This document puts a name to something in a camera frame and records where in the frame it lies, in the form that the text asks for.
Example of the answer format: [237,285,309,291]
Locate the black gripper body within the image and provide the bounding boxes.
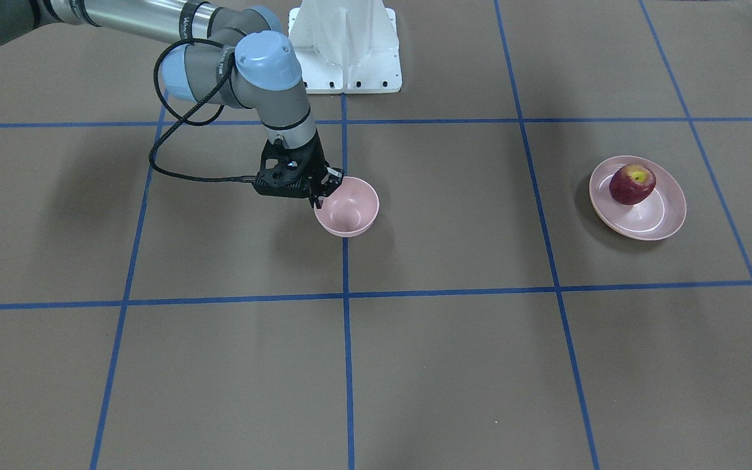
[253,133,331,200]

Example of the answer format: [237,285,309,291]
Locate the pink bowl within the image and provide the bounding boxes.
[313,176,380,238]

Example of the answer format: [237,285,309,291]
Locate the red apple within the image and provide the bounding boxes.
[608,163,657,206]

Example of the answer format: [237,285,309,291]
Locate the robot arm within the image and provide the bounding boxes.
[0,1,345,209]

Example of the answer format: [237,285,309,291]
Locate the pink plate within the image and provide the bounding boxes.
[588,155,687,241]

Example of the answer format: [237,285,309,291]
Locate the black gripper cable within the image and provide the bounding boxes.
[149,38,260,183]

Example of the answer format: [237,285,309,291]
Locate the white pedestal base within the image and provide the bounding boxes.
[287,1,403,95]

